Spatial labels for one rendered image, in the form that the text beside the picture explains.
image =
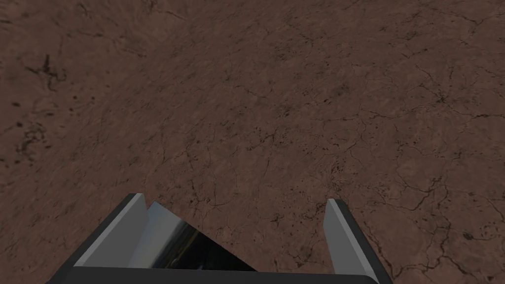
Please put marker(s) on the shiny silver and black flat object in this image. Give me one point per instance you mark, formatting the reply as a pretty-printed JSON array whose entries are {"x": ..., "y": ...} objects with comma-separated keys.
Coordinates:
[{"x": 177, "y": 244}]

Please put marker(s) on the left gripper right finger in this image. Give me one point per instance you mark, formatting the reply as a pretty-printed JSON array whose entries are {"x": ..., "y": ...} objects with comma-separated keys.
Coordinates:
[{"x": 343, "y": 244}]

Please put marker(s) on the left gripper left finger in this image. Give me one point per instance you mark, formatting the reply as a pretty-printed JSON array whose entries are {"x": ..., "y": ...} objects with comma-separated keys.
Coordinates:
[{"x": 118, "y": 240}]

